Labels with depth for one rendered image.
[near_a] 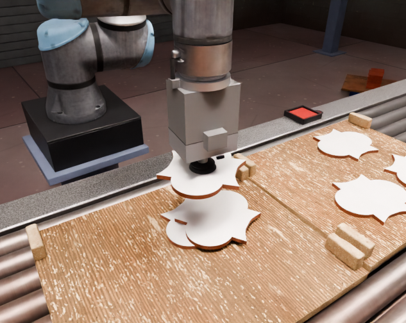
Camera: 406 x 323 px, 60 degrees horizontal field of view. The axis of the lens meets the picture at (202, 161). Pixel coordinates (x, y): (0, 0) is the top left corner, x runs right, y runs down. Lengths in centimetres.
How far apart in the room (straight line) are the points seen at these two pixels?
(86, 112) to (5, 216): 33
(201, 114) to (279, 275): 26
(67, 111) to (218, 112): 52
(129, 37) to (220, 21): 48
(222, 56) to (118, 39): 48
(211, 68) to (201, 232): 26
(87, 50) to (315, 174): 58
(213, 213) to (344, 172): 32
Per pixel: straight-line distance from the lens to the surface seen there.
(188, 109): 45
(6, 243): 68
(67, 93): 92
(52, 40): 88
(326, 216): 66
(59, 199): 75
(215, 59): 44
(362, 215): 67
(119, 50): 90
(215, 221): 59
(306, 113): 105
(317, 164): 80
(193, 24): 43
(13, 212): 75
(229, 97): 48
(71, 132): 90
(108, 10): 51
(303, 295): 53
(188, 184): 51
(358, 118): 100
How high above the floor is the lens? 134
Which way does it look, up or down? 32 degrees down
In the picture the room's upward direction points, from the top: straight up
